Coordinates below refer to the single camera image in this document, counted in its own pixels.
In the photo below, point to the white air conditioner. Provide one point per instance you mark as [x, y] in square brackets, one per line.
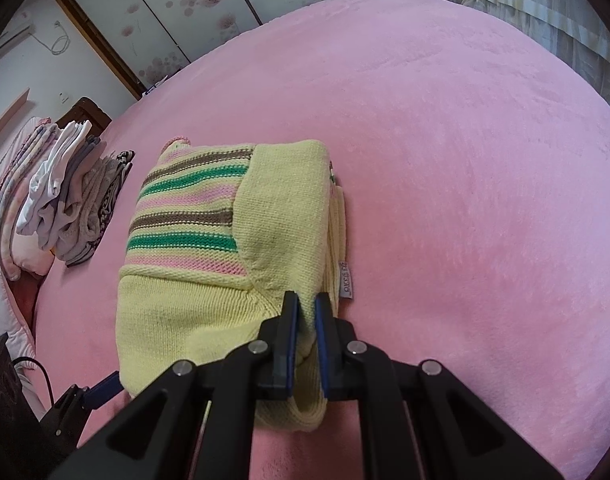
[10, 35]

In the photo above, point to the small dark box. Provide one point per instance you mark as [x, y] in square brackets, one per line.
[154, 85]

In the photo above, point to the pink bed blanket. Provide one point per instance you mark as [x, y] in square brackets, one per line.
[460, 185]

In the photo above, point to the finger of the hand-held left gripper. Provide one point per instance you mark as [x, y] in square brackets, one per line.
[102, 391]

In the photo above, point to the grey folded garment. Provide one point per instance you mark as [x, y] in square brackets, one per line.
[92, 200]

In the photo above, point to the lace covered furniture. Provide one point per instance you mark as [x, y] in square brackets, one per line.
[535, 10]

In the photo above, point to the black white patterned garment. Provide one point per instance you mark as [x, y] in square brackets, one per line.
[124, 157]

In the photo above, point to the white printed pillow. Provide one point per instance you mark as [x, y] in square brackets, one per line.
[0, 310]

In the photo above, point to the stack of folded clothes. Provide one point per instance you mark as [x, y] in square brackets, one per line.
[50, 180]

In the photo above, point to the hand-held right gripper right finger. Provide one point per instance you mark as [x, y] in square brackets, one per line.
[321, 345]

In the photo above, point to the floral sliding door wardrobe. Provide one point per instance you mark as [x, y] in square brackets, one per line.
[185, 10]

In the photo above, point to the wooden headboard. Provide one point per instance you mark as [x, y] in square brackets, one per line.
[87, 115]

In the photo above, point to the pink wall shelf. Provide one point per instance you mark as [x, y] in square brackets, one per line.
[7, 112]

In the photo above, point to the yellow striped knit sweater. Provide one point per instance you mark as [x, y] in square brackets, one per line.
[210, 310]

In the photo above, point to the pale purple folded garment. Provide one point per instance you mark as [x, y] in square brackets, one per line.
[85, 157]

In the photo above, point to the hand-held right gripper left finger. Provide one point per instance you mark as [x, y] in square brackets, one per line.
[285, 340]

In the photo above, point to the striped folded blanket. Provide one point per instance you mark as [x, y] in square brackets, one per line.
[12, 175]

